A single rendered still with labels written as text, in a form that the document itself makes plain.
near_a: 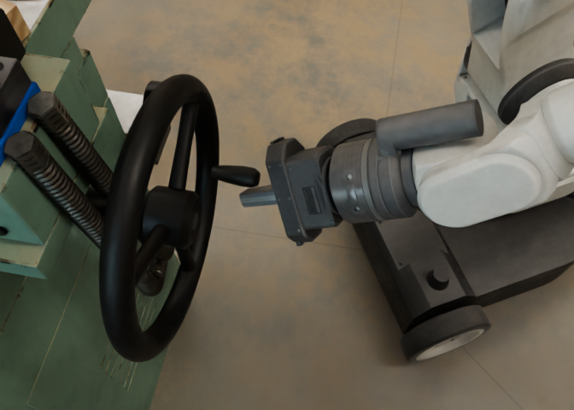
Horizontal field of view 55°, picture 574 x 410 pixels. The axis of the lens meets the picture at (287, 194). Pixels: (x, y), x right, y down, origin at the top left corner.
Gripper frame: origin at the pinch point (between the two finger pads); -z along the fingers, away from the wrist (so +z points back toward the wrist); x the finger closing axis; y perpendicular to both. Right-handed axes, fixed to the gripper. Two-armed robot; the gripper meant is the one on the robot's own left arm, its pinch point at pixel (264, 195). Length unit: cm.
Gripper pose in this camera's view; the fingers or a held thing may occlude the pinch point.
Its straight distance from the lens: 66.4
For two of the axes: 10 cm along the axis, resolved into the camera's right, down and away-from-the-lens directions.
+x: -2.7, -9.3, -2.3
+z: 8.5, -1.2, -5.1
